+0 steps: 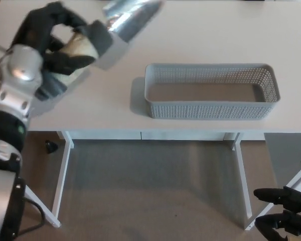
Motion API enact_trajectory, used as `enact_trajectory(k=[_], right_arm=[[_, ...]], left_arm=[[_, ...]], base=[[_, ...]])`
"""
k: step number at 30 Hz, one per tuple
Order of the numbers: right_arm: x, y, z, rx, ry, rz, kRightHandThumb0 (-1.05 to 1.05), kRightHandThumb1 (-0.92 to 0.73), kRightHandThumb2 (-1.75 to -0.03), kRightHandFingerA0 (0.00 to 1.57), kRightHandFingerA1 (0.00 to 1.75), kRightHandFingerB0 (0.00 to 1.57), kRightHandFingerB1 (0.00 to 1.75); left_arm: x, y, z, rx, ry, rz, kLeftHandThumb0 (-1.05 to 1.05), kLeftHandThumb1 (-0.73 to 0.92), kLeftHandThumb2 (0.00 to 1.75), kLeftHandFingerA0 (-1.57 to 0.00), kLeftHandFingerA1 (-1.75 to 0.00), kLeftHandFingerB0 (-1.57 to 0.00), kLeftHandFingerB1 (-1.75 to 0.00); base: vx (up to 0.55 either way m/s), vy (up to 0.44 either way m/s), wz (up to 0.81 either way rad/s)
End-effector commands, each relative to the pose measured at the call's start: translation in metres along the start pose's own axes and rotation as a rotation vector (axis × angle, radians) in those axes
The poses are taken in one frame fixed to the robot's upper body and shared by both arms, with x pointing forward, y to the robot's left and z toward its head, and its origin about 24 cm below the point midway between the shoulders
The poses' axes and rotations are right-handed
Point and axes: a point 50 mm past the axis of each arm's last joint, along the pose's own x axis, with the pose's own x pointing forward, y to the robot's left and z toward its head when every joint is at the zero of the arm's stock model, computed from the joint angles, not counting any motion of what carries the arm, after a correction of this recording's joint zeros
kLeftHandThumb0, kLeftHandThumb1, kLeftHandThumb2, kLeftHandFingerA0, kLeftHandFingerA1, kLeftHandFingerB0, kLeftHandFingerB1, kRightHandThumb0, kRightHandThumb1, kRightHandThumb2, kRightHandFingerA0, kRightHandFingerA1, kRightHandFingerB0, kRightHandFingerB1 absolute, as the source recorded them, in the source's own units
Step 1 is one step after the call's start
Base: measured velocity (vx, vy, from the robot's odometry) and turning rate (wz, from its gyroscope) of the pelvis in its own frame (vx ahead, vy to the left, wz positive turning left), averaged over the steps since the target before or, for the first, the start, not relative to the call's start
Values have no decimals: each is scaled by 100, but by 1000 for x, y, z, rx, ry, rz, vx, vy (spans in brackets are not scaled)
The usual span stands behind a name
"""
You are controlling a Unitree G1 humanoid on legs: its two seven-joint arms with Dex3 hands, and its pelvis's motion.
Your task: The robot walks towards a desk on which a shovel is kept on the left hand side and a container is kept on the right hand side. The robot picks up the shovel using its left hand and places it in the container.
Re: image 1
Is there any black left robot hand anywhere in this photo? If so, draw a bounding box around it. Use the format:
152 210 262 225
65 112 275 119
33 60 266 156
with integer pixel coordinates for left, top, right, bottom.
13 1 96 76

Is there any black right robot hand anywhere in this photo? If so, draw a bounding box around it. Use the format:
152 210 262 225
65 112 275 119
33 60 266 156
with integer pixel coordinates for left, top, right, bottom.
253 185 301 241

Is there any metal shovel with handle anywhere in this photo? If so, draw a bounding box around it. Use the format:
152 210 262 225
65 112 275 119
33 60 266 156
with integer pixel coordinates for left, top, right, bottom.
39 0 167 97

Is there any white desk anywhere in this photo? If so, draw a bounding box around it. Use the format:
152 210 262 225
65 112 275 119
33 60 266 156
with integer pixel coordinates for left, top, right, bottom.
0 0 301 230

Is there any black floor door stop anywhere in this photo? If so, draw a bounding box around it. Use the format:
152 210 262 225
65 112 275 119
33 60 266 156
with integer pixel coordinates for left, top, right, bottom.
45 140 59 155

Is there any grey perforated plastic basket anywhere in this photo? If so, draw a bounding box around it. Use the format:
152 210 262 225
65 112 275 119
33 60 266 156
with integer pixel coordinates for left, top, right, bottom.
143 62 282 121

